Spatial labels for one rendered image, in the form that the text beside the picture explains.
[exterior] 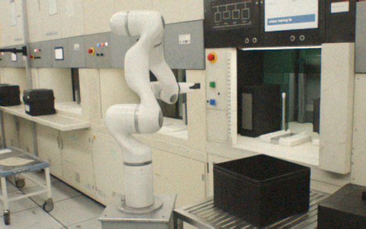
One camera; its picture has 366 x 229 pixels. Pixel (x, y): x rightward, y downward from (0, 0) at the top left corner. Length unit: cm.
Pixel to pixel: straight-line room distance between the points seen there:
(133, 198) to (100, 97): 187
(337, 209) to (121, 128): 83
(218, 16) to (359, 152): 101
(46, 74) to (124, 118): 330
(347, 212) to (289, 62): 130
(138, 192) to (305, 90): 165
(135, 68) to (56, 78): 331
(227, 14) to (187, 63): 41
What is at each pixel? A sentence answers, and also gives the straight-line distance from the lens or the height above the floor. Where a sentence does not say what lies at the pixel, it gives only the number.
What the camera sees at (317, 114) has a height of 104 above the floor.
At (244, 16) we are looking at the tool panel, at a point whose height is 155.
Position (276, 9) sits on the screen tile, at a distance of 190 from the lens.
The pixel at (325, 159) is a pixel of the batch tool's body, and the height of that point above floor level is 91.
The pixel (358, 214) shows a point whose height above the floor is 86.
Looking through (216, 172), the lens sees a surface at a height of 91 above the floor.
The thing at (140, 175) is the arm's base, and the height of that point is 91.
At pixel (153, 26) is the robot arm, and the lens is 155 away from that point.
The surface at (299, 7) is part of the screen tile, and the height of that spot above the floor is 156.
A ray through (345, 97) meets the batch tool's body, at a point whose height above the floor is 119.
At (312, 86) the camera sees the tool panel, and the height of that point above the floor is 113.
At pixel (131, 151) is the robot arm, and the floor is 101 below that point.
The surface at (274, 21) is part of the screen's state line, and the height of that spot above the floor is 151.
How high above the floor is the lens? 137
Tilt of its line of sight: 9 degrees down
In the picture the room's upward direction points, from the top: 2 degrees counter-clockwise
